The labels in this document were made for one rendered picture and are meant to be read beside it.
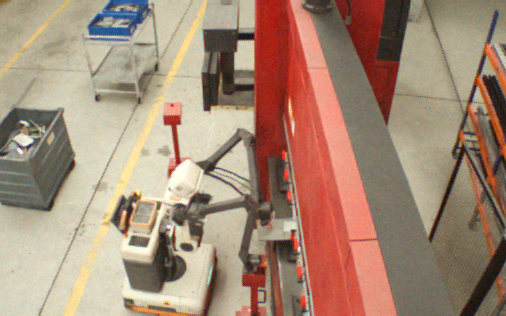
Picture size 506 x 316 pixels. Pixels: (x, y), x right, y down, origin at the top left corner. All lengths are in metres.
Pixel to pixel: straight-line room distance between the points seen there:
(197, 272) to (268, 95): 1.49
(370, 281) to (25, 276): 3.65
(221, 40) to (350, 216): 2.16
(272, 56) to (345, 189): 1.85
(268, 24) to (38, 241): 2.94
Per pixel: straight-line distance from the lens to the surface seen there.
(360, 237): 1.74
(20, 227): 5.20
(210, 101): 3.96
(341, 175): 1.93
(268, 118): 3.87
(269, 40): 3.50
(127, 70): 6.38
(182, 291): 4.02
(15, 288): 4.75
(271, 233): 3.41
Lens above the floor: 3.61
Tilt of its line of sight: 42 degrees down
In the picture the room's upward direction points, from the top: straight up
